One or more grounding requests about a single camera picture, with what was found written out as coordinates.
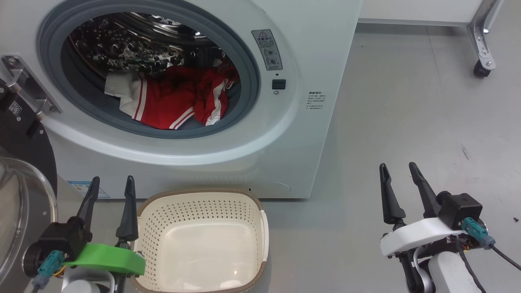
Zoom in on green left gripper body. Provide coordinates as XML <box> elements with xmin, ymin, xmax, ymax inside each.
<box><xmin>23</xmin><ymin>240</ymin><xmax>146</xmax><ymax>278</ymax></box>

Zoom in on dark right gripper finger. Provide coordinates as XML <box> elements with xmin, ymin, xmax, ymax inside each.
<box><xmin>379</xmin><ymin>163</ymin><xmax>406</xmax><ymax>225</ymax></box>
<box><xmin>409</xmin><ymin>162</ymin><xmax>442</xmax><ymax>220</ymax></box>

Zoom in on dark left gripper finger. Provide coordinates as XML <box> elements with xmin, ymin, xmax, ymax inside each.
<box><xmin>76</xmin><ymin>176</ymin><xmax>101</xmax><ymax>228</ymax></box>
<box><xmin>116</xmin><ymin>175</ymin><xmax>139</xmax><ymax>243</ymax></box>

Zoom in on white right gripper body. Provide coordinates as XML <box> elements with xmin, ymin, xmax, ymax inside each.
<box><xmin>380</xmin><ymin>217</ymin><xmax>464</xmax><ymax>258</ymax></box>

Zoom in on black round glass washer door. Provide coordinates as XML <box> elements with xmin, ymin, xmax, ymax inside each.
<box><xmin>0</xmin><ymin>55</ymin><xmax>62</xmax><ymax>293</ymax></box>

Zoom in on red white basketball jersey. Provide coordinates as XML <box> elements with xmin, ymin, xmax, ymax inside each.
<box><xmin>105</xmin><ymin>65</ymin><xmax>241</xmax><ymax>131</ymax></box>

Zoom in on cream perforated laundry basket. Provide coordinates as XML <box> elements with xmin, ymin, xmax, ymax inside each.
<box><xmin>131</xmin><ymin>188</ymin><xmax>269</xmax><ymax>293</ymax></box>

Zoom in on white front-load washing machine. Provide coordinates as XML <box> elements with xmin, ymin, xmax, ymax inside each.
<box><xmin>0</xmin><ymin>0</ymin><xmax>363</xmax><ymax>200</ymax></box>

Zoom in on blue energy label sticker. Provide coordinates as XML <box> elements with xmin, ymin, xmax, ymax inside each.
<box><xmin>67</xmin><ymin>181</ymin><xmax>110</xmax><ymax>199</ymax></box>

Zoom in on white partition panel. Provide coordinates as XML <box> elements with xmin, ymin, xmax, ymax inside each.
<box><xmin>358</xmin><ymin>0</ymin><xmax>487</xmax><ymax>27</ymax></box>

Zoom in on grey warning sticker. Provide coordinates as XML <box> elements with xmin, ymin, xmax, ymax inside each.
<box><xmin>251</xmin><ymin>29</ymin><xmax>283</xmax><ymax>71</ymax></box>

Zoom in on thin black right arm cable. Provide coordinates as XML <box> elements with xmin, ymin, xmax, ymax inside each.
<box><xmin>456</xmin><ymin>240</ymin><xmax>485</xmax><ymax>293</ymax></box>

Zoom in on right black cable teal connector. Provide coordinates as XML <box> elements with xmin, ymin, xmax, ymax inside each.
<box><xmin>461</xmin><ymin>217</ymin><xmax>521</xmax><ymax>271</ymax></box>

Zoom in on metal frame leg with caster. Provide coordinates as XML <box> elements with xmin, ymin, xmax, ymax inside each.
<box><xmin>467</xmin><ymin>0</ymin><xmax>505</xmax><ymax>79</ymax></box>

